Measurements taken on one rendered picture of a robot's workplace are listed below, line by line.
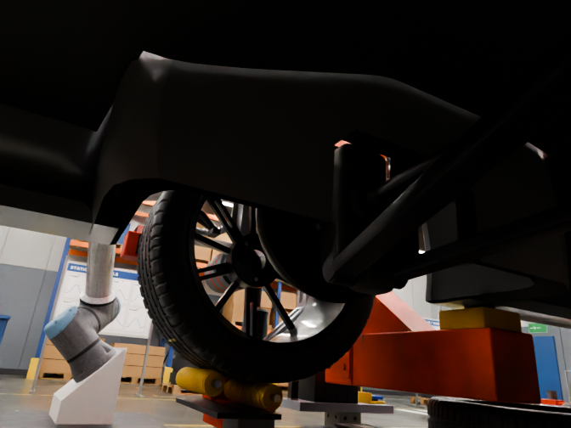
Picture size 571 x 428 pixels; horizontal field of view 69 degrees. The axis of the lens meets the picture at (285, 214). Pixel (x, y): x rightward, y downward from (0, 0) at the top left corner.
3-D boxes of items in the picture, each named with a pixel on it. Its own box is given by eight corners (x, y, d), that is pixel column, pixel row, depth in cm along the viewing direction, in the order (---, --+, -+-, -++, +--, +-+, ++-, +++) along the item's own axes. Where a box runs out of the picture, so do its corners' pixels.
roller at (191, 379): (204, 397, 94) (207, 369, 96) (172, 387, 118) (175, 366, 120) (228, 398, 96) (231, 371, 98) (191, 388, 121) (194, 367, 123)
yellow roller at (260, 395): (264, 412, 92) (267, 384, 94) (219, 399, 117) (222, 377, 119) (287, 413, 95) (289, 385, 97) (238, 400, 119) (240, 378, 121)
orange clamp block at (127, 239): (156, 260, 117) (123, 254, 113) (150, 264, 123) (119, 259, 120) (161, 236, 119) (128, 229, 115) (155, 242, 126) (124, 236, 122)
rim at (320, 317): (338, 376, 107) (153, 306, 90) (293, 372, 126) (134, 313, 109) (373, 208, 129) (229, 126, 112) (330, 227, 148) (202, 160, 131)
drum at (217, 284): (221, 284, 125) (226, 239, 130) (199, 292, 143) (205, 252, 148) (262, 290, 131) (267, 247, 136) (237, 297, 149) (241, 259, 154)
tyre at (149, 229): (356, 417, 106) (100, 329, 84) (308, 407, 126) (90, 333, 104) (396, 198, 135) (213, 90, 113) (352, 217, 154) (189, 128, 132)
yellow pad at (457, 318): (485, 327, 98) (483, 306, 100) (438, 329, 110) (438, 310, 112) (522, 333, 104) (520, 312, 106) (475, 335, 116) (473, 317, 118)
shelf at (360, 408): (299, 411, 145) (300, 402, 146) (277, 406, 160) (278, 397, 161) (393, 413, 164) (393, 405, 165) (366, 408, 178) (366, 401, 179)
